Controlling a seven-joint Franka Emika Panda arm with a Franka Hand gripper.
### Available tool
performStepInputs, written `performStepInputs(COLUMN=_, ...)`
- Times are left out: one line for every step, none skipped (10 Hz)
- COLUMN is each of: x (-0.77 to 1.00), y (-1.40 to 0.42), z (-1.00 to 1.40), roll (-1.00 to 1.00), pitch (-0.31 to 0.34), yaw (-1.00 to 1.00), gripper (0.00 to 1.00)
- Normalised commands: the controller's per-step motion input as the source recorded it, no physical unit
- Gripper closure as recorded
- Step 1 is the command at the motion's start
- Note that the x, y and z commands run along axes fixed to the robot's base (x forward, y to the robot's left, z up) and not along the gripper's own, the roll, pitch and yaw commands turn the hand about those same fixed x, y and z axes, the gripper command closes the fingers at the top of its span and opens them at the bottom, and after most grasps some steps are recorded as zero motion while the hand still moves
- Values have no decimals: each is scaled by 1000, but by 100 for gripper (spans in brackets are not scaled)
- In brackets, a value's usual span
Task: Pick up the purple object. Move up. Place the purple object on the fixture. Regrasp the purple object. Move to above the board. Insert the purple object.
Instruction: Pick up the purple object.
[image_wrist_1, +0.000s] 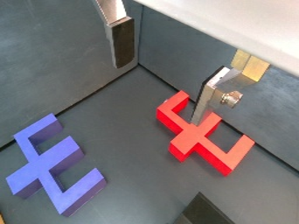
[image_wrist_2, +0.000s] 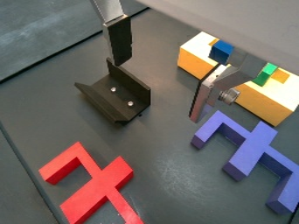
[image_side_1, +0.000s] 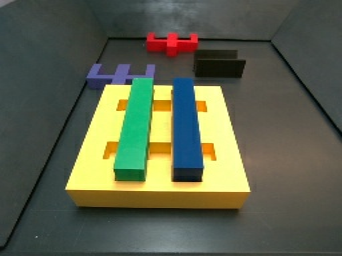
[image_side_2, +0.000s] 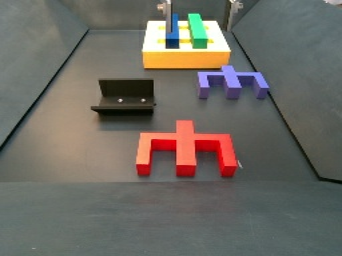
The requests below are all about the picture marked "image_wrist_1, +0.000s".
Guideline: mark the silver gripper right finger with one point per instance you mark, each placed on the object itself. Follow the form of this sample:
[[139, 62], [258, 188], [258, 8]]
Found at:
[[221, 89]]

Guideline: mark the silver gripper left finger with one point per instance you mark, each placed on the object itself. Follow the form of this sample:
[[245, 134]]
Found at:
[[119, 29]]

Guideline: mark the purple E-shaped block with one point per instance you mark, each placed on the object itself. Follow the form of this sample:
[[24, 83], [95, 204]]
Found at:
[[44, 167]]

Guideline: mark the black fixture stand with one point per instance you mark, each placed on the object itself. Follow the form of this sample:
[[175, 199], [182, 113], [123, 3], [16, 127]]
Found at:
[[202, 212]]

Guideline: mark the red E-shaped block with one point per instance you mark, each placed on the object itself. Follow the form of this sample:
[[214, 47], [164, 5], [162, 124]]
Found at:
[[192, 136]]

